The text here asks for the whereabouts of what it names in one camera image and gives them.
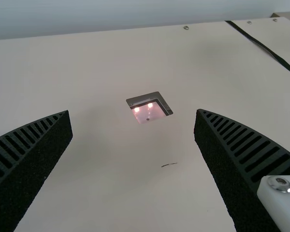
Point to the small square scanner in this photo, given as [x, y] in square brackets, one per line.
[147, 113]

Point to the black strip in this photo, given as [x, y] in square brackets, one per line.
[270, 51]

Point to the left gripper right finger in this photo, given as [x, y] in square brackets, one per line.
[244, 169]

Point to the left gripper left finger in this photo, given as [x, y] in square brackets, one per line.
[26, 169]

